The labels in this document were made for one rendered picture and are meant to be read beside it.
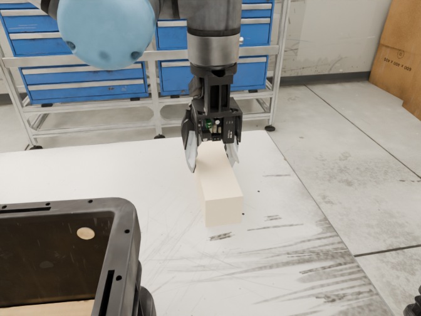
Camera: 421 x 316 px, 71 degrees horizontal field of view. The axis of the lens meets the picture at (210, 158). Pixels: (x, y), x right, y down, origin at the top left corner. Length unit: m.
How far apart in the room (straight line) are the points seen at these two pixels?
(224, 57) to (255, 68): 1.64
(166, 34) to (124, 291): 1.80
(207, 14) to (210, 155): 0.26
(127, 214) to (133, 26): 0.15
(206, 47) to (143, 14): 0.16
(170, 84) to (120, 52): 1.72
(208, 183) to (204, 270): 0.14
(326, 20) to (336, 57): 0.39
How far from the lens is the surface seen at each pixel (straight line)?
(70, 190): 0.64
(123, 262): 0.18
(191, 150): 0.52
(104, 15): 0.27
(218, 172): 0.52
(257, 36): 2.02
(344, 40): 3.33
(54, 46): 2.00
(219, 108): 0.43
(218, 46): 0.42
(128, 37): 0.28
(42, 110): 2.15
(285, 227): 0.52
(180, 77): 1.98
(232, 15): 0.42
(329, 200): 1.72
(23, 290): 0.30
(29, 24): 2.01
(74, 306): 0.30
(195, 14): 0.42
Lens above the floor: 1.07
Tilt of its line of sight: 34 degrees down
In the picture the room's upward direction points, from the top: straight up
